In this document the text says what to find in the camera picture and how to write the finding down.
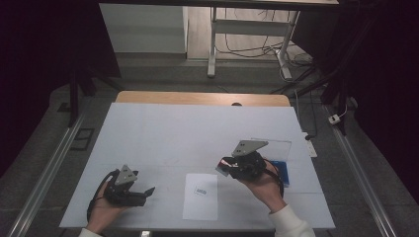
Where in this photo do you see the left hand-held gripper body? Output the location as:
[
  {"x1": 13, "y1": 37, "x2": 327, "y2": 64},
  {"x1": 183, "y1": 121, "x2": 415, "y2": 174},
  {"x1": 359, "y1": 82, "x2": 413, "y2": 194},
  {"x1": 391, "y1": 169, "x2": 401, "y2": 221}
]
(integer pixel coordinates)
[{"x1": 104, "y1": 164, "x2": 148, "y2": 208}]

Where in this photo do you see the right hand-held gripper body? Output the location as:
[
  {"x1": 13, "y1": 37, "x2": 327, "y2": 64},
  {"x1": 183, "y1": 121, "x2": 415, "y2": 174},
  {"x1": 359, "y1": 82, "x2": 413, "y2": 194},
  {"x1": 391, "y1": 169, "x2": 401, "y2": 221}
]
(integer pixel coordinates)
[{"x1": 226, "y1": 139, "x2": 270, "y2": 182}]

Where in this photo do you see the person's left hand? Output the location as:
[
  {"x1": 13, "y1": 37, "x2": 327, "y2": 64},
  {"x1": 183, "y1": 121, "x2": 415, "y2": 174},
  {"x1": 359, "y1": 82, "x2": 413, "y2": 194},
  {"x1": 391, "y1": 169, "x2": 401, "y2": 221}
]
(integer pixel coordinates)
[{"x1": 86, "y1": 181, "x2": 130, "y2": 235}]

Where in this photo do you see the person's right hand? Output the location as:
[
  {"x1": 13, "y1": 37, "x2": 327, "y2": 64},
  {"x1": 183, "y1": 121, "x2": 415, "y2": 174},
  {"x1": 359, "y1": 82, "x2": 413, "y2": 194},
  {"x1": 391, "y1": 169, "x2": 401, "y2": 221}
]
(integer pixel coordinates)
[{"x1": 241, "y1": 160, "x2": 287, "y2": 213}]

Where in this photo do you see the white paper sheet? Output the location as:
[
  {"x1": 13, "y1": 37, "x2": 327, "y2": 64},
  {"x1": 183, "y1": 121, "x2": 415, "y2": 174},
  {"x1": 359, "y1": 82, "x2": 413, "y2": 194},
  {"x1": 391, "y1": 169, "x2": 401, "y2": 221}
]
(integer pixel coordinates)
[{"x1": 182, "y1": 173, "x2": 219, "y2": 221}]

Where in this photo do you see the large white table cover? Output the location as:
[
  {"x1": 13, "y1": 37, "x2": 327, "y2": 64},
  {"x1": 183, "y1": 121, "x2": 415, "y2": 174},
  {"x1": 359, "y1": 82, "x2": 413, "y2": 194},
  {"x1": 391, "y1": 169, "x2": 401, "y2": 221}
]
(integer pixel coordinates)
[{"x1": 58, "y1": 102, "x2": 336, "y2": 231}]

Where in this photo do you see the white label strip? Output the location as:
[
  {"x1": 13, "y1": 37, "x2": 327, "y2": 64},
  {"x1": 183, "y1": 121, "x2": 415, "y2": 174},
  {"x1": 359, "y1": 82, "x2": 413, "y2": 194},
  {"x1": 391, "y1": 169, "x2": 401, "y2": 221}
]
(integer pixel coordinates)
[{"x1": 301, "y1": 131, "x2": 318, "y2": 159}]

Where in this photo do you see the wooden table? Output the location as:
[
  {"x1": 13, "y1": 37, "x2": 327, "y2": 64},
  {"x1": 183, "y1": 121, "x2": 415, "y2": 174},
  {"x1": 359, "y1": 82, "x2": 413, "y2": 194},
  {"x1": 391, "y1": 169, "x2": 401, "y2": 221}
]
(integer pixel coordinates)
[{"x1": 115, "y1": 91, "x2": 292, "y2": 108}]

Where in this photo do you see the black stand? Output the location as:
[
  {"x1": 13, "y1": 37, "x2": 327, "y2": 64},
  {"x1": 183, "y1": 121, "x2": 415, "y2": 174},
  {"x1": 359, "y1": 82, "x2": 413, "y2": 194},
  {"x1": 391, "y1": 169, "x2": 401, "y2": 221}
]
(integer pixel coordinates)
[
  {"x1": 270, "y1": 63, "x2": 352, "y2": 136},
  {"x1": 66, "y1": 63, "x2": 124, "y2": 128}
]

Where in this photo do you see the black curtain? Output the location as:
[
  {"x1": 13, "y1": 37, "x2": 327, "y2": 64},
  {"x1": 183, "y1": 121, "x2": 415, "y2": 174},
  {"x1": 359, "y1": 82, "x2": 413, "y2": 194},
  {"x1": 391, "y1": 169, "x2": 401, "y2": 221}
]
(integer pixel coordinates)
[
  {"x1": 291, "y1": 0, "x2": 419, "y2": 205},
  {"x1": 0, "y1": 0, "x2": 123, "y2": 181}
]

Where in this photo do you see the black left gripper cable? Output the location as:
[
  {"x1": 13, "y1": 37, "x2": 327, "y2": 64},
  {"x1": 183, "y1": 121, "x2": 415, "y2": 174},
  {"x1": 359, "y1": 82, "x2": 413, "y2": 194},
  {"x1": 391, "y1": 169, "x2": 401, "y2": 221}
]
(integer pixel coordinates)
[{"x1": 86, "y1": 169, "x2": 121, "y2": 222}]

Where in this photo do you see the black floor socket frame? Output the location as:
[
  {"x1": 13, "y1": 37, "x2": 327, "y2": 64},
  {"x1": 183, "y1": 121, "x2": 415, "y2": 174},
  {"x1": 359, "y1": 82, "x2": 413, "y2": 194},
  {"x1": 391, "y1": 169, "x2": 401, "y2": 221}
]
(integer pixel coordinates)
[{"x1": 70, "y1": 127, "x2": 96, "y2": 152}]

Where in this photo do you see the aluminium rail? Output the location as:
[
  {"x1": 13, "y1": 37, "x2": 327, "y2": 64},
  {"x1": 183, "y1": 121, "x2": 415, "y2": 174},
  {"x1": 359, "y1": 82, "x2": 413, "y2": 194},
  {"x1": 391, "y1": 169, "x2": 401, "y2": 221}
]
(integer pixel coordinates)
[
  {"x1": 6, "y1": 110, "x2": 87, "y2": 237},
  {"x1": 324, "y1": 104, "x2": 399, "y2": 237}
]

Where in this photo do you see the tangle of floor cables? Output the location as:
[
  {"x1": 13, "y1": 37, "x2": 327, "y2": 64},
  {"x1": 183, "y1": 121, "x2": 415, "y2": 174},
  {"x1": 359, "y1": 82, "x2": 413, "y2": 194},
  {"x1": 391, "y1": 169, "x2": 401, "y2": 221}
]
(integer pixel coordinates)
[{"x1": 215, "y1": 8, "x2": 315, "y2": 85}]

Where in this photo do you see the white desk frame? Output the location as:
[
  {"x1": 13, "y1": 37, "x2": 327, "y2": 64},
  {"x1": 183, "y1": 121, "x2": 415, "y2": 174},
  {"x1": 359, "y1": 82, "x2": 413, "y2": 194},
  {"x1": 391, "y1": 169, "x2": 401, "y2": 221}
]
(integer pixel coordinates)
[{"x1": 207, "y1": 6, "x2": 301, "y2": 81}]

